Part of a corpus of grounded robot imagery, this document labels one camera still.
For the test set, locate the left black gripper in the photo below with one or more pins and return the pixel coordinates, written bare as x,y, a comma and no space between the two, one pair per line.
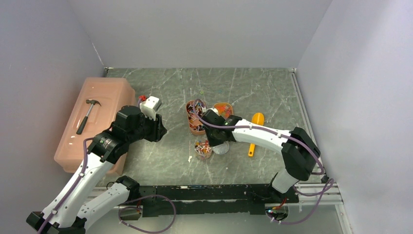
158,129

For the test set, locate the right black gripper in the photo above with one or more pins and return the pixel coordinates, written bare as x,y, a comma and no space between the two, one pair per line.
213,142

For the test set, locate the clear plastic jar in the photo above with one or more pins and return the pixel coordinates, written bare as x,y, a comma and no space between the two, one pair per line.
203,149

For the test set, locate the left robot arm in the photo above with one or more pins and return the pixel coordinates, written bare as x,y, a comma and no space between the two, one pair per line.
69,213

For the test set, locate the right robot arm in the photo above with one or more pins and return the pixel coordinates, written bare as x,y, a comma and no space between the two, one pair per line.
299,152

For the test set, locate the tray of gummy candies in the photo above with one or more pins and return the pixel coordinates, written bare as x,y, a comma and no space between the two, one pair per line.
224,109

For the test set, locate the pink plastic storage box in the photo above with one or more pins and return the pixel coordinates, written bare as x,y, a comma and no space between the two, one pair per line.
113,94

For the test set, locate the black hammer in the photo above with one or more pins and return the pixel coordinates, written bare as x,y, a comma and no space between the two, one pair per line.
92,103

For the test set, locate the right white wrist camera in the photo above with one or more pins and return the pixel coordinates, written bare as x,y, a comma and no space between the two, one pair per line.
213,110

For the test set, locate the black base frame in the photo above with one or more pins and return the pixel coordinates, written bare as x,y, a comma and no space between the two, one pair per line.
159,200

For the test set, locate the aluminium table rail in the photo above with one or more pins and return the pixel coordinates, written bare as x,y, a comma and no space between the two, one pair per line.
330,199

